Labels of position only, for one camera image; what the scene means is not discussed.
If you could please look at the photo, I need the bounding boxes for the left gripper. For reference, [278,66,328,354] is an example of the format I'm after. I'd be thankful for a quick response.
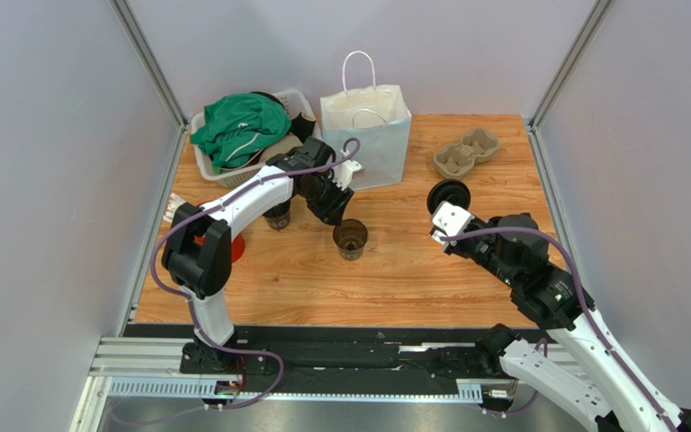
[300,173,354,230]

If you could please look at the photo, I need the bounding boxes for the black cup stack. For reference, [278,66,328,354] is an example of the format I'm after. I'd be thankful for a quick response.
[263,200,292,230]

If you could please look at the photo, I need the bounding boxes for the single black coffee cup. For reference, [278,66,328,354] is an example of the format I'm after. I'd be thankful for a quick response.
[332,219,369,260]

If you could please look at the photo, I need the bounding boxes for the black cup lid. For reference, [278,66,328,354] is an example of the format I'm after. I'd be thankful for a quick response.
[426,179,471,214]

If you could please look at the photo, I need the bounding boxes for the white paper bag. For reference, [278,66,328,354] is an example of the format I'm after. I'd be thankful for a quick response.
[319,50,412,190]

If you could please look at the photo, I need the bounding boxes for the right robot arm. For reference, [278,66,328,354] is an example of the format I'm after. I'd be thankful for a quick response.
[431,202,691,431]

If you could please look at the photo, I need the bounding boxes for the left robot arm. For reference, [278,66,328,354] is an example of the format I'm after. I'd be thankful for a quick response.
[150,137,363,356]

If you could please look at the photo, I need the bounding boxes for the beige cloth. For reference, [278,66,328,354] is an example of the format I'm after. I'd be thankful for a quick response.
[258,133,302,164]

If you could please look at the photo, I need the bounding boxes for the black cloth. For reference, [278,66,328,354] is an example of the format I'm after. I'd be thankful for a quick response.
[254,91,316,143]

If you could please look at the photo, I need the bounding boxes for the white plastic basket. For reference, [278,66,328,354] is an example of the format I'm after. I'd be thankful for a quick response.
[193,89,322,188]

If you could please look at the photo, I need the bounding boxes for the red cup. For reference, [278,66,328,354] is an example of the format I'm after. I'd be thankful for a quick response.
[193,225,246,263]

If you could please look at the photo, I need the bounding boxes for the green cloth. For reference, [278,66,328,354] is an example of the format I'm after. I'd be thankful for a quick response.
[191,92,292,174]

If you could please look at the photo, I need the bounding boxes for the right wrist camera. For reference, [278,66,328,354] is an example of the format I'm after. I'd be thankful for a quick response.
[430,201,474,245]

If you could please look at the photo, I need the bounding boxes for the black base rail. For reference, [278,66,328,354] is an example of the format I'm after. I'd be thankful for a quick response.
[179,326,507,396]

